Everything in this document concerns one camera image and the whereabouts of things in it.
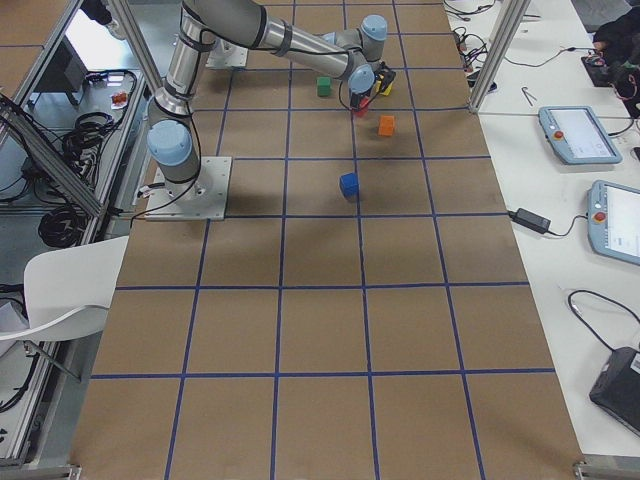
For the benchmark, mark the black power adapter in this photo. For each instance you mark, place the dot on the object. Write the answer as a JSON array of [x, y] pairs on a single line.
[[530, 220]]

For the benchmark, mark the green wooden block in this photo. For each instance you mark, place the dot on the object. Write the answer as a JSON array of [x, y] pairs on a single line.
[[323, 86]]

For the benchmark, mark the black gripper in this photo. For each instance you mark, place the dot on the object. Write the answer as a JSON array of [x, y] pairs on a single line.
[[358, 93]]

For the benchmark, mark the blue wooden block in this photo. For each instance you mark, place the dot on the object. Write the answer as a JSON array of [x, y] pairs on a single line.
[[349, 184]]

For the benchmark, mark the lower teach pendant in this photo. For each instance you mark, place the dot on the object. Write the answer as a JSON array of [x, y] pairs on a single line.
[[613, 221]]

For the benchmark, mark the aluminium frame post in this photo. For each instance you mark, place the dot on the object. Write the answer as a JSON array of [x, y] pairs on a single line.
[[507, 23]]

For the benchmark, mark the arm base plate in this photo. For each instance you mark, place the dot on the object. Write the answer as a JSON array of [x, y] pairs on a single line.
[[206, 199]]

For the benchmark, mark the yellow wooden block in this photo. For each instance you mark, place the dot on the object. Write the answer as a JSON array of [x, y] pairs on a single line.
[[386, 89]]

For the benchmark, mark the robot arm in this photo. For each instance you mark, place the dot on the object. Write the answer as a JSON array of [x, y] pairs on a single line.
[[219, 35]]

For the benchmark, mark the orange wooden block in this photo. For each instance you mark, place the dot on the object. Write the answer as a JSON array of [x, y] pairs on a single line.
[[386, 125]]

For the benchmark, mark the red wooden block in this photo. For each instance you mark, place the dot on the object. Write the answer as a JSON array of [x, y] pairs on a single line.
[[361, 109]]

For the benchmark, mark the black laptop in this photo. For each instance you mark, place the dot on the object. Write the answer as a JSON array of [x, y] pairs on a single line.
[[616, 389]]

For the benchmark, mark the white chair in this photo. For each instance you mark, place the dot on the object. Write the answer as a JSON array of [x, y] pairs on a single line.
[[68, 292]]

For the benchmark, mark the upper teach pendant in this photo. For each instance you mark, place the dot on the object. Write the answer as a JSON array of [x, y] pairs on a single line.
[[576, 136]]

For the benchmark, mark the teach pendant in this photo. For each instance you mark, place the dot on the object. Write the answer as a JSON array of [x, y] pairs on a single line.
[[576, 136], [613, 221]]

